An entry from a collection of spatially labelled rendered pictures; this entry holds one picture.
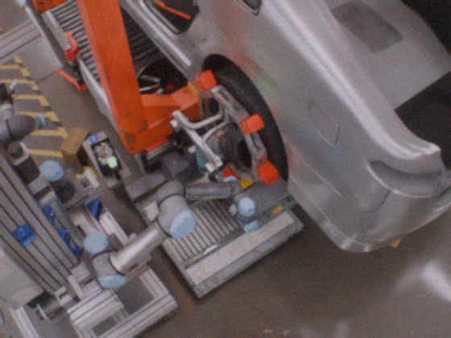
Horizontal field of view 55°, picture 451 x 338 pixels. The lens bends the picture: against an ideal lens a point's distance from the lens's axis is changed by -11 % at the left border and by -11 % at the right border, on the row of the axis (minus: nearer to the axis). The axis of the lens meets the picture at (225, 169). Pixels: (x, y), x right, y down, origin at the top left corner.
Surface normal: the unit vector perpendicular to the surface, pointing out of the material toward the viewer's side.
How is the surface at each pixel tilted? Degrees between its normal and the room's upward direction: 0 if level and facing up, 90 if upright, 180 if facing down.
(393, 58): 22
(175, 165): 0
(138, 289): 0
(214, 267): 0
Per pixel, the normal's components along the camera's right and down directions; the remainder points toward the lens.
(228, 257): -0.04, -0.55
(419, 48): 0.18, -0.25
